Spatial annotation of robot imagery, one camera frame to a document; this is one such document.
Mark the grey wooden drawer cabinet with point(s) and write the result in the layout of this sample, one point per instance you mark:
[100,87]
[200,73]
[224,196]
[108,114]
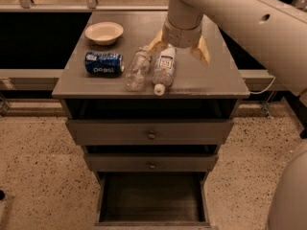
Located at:
[198,93]

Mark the blue label plastic bottle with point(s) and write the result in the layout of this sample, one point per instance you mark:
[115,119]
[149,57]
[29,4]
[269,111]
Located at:
[164,70]

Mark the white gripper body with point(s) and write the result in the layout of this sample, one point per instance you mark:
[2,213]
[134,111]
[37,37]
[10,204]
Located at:
[182,35]

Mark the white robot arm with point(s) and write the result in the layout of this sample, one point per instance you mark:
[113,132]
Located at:
[275,34]

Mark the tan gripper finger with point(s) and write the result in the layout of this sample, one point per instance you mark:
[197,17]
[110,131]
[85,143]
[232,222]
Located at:
[158,44]
[200,52]

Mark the white bowl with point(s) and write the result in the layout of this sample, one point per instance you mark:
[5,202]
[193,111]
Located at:
[104,33]

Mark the blue pepsi can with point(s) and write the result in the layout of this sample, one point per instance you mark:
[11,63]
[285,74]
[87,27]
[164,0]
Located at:
[103,63]

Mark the grey middle drawer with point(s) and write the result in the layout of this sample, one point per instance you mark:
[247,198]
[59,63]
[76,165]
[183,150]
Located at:
[112,162]

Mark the grey top drawer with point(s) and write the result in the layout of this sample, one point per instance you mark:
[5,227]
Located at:
[123,133]

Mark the clear crushed plastic bottle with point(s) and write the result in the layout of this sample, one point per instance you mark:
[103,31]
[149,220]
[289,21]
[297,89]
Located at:
[135,75]

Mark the grey open bottom drawer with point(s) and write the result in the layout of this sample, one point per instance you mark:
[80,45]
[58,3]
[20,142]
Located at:
[152,201]

